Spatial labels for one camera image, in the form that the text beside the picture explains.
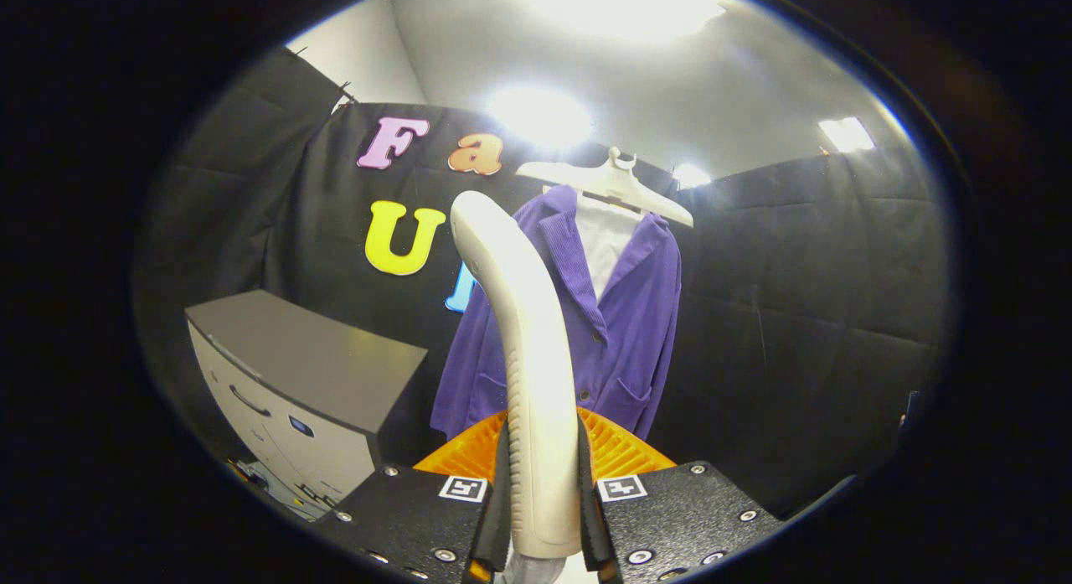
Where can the white garment steamer head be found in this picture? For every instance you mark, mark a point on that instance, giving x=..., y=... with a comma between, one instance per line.
x=536, y=383

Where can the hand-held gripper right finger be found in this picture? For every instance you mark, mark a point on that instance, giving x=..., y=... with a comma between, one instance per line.
x=593, y=525

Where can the large ceiling light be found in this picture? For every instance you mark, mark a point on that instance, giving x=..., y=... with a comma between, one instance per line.
x=620, y=6

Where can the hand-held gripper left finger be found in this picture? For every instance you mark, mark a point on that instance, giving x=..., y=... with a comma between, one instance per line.
x=496, y=525

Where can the grey cabinet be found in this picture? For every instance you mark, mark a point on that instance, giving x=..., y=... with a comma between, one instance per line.
x=318, y=358

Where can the white clothes hanger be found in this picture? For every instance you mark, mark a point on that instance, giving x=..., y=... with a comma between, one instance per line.
x=620, y=186

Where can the ceiling light panel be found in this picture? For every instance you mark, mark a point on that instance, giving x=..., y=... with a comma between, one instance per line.
x=540, y=115
x=846, y=134
x=691, y=175

